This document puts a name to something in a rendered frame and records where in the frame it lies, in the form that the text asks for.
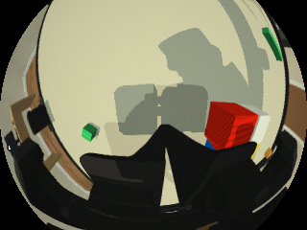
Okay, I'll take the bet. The green rectangular bar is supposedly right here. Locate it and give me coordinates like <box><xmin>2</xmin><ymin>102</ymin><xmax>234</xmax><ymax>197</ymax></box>
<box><xmin>262</xmin><ymin>27</ymin><xmax>282</xmax><ymax>61</ymax></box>

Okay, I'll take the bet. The small green cube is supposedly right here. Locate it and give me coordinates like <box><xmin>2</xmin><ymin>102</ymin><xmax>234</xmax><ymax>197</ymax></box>
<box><xmin>82</xmin><ymin>123</ymin><xmax>97</xmax><ymax>142</ymax></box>

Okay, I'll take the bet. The white cube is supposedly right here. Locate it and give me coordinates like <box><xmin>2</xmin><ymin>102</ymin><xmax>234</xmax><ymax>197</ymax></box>
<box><xmin>239</xmin><ymin>104</ymin><xmax>271</xmax><ymax>145</ymax></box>

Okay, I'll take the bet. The small orange cube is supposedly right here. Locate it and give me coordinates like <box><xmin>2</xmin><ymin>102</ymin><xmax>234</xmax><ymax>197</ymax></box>
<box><xmin>264</xmin><ymin>148</ymin><xmax>272</xmax><ymax>159</ymax></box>

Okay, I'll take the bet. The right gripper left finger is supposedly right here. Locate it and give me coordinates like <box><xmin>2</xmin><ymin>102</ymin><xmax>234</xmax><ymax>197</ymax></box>
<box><xmin>80</xmin><ymin>125</ymin><xmax>167</xmax><ymax>205</ymax></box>

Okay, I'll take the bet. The blue cube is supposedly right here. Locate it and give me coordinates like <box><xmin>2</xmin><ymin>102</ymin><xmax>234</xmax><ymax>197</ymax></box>
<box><xmin>205</xmin><ymin>139</ymin><xmax>214</xmax><ymax>150</ymax></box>

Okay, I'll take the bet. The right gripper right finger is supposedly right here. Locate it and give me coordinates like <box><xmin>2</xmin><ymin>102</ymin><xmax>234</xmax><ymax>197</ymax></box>
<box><xmin>165</xmin><ymin>125</ymin><xmax>257</xmax><ymax>208</ymax></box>

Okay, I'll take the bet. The red cube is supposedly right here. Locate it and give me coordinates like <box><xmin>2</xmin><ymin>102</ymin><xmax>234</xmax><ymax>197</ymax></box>
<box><xmin>204</xmin><ymin>102</ymin><xmax>258</xmax><ymax>150</ymax></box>

